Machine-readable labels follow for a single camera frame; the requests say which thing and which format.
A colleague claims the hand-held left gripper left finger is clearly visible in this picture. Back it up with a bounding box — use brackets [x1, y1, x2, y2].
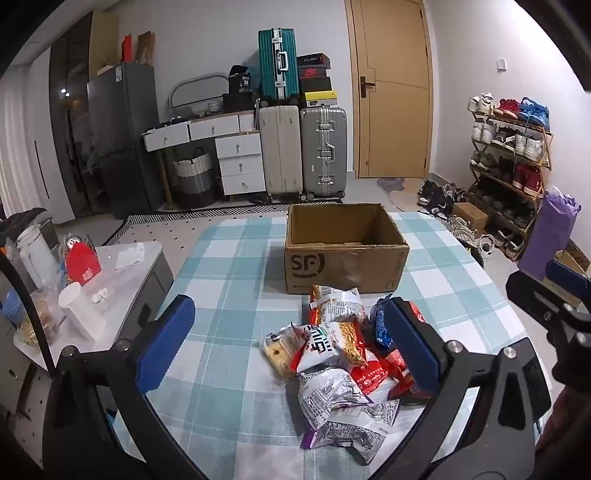
[44, 294, 209, 480]

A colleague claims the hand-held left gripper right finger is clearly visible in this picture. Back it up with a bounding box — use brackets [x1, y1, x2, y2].
[382, 296, 551, 480]

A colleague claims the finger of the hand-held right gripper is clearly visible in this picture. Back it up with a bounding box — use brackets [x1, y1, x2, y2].
[505, 271, 574, 329]
[546, 260, 585, 301]

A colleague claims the blue snack packet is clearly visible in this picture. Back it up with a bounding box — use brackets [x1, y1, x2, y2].
[369, 298, 398, 349]

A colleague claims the white and red snack packet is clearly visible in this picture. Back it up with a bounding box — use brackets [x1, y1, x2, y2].
[308, 284, 368, 326]

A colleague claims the silver and purple snack packet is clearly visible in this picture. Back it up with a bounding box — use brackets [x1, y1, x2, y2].
[298, 367, 370, 432]
[300, 399, 400, 464]

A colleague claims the yellow snack packet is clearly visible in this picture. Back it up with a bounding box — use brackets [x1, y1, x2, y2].
[262, 325, 305, 380]

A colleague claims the brown cardboard box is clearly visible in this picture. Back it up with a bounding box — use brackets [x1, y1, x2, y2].
[284, 203, 411, 295]

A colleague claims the person's right forearm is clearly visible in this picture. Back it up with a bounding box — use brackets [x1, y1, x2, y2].
[536, 383, 591, 462]

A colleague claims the cardboard box with patterned flap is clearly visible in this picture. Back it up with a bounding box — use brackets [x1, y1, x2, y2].
[554, 240, 591, 305]

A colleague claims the purple gift bag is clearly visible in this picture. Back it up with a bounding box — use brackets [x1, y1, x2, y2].
[517, 187, 581, 280]

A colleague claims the white side table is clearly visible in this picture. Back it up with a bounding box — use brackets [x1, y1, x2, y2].
[14, 240, 175, 370]

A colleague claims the teal checked tablecloth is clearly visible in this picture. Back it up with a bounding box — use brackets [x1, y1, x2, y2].
[106, 212, 555, 480]

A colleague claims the small cardboard box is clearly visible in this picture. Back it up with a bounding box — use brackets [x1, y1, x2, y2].
[451, 202, 489, 237]

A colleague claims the white cup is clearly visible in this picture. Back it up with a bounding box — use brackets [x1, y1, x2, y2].
[58, 281, 107, 342]

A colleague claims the group of assorted shoes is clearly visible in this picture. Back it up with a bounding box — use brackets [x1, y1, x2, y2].
[467, 92, 552, 259]

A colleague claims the red gift box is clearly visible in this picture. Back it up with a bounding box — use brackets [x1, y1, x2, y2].
[65, 235, 102, 287]

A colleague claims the wooden shoe rack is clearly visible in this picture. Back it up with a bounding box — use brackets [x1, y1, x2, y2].
[466, 92, 555, 261]

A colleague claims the glass jar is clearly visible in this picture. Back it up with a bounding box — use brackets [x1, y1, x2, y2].
[18, 288, 65, 347]

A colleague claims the pile of loose shoes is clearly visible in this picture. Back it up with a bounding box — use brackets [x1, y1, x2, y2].
[416, 179, 497, 259]

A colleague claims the grey door mat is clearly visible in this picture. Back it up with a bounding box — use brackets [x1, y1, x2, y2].
[376, 178, 432, 213]

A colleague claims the clear plastic jug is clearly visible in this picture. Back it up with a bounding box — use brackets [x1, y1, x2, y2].
[16, 226, 61, 287]

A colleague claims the blue bowl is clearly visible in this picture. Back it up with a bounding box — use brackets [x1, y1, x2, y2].
[0, 286, 24, 330]

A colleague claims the white and grey laundry basket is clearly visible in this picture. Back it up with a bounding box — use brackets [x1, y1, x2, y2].
[173, 148, 218, 208]

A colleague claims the dark grey fridge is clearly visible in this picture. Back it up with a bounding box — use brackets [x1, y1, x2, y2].
[87, 62, 164, 217]

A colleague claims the silver suitcase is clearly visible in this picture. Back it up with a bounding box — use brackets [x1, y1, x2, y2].
[299, 107, 348, 201]

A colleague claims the white desk with drawers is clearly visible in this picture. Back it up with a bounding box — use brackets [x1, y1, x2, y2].
[142, 111, 262, 206]

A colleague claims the cream suitcase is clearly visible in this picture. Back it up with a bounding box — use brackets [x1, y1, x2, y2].
[257, 105, 303, 200]

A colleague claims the wooden door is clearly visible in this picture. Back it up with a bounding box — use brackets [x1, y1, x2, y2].
[345, 0, 434, 180]

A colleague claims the dark glass cabinet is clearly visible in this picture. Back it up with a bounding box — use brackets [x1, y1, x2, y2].
[48, 14, 109, 217]

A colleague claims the black case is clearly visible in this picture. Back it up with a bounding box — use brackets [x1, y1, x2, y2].
[222, 93, 259, 112]

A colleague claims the yellow and black shoe box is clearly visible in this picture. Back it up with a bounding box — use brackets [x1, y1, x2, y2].
[302, 90, 339, 109]

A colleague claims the black printed box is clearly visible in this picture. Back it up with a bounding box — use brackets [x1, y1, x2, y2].
[228, 65, 252, 95]

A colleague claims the plain black shoe box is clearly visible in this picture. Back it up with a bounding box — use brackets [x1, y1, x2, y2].
[299, 76, 333, 93]

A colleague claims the teal suitcase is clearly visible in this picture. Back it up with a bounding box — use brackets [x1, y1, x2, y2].
[257, 28, 300, 103]

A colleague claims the brown paper bag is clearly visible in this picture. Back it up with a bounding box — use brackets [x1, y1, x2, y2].
[136, 31, 156, 65]

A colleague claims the tall cardboard box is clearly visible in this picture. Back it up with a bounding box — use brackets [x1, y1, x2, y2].
[88, 9, 120, 79]

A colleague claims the black cable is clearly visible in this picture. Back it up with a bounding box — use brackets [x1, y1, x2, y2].
[0, 254, 54, 374]

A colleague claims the grey curved frame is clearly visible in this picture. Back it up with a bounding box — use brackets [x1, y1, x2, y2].
[168, 74, 232, 112]

